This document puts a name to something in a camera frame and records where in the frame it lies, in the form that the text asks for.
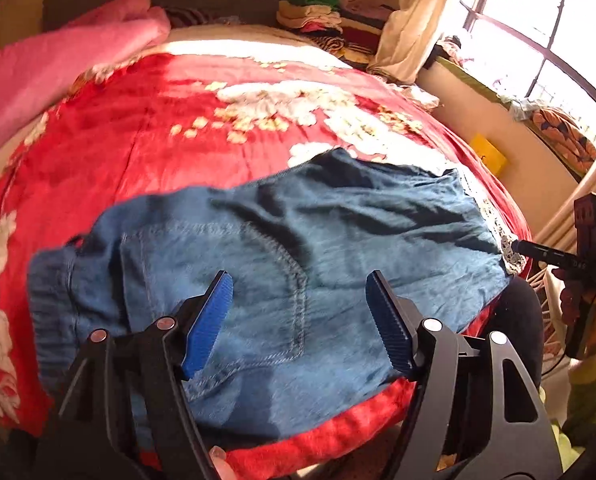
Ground pink blanket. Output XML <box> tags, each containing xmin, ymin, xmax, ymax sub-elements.
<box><xmin>0</xmin><ymin>0</ymin><xmax>171</xmax><ymax>166</ymax></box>

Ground person's left hand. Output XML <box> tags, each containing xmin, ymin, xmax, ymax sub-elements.
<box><xmin>209</xmin><ymin>446</ymin><xmax>236</xmax><ymax>480</ymax></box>

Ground striped dark cloth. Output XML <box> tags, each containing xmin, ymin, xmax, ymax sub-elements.
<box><xmin>165</xmin><ymin>6</ymin><xmax>239</xmax><ymax>28</ymax></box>

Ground blue denim pants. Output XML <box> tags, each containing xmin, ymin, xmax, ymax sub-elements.
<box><xmin>27</xmin><ymin>147</ymin><xmax>511</xmax><ymax>441</ymax></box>

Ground green windowsill cover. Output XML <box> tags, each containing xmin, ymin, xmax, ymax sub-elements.
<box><xmin>435</xmin><ymin>55</ymin><xmax>529</xmax><ymax>116</ymax></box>

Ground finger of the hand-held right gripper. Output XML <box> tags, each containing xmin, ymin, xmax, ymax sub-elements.
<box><xmin>510</xmin><ymin>240</ymin><xmax>576</xmax><ymax>266</ymax></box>

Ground red floral blanket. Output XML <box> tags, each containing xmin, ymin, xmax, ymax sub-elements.
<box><xmin>0</xmin><ymin>50</ymin><xmax>534</xmax><ymax>480</ymax></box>

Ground person's leg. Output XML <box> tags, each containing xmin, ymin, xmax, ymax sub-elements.
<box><xmin>488</xmin><ymin>277</ymin><xmax>546</xmax><ymax>386</ymax></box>

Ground white crumpled cloth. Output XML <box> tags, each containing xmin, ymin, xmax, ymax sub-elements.
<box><xmin>393</xmin><ymin>82</ymin><xmax>441</xmax><ymax>111</ymax></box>

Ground orange patterned cushion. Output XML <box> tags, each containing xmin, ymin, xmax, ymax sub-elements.
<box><xmin>525</xmin><ymin>107</ymin><xmax>596</xmax><ymax>176</ymax></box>

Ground person's right hand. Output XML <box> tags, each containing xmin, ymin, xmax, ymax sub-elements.
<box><xmin>552</xmin><ymin>267</ymin><xmax>596</xmax><ymax>361</ymax></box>

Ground stack of folded clothes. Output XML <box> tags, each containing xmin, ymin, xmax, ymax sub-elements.
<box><xmin>276</xmin><ymin>0</ymin><xmax>399</xmax><ymax>68</ymax></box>

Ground window with dark frame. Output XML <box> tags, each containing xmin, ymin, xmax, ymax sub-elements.
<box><xmin>458</xmin><ymin>0</ymin><xmax>596</xmax><ymax>151</ymax></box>

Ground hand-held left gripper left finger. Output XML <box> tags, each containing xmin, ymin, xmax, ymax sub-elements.
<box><xmin>38</xmin><ymin>270</ymin><xmax>235</xmax><ymax>480</ymax></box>

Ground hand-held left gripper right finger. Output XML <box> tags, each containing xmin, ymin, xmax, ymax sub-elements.
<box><xmin>365</xmin><ymin>270</ymin><xmax>564</xmax><ymax>480</ymax></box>

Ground yellow box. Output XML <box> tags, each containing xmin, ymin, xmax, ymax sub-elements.
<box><xmin>469</xmin><ymin>133</ymin><xmax>508</xmax><ymax>177</ymax></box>

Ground person's right forearm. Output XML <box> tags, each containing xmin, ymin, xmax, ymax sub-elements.
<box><xmin>560</xmin><ymin>320</ymin><xmax>596</xmax><ymax>446</ymax></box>

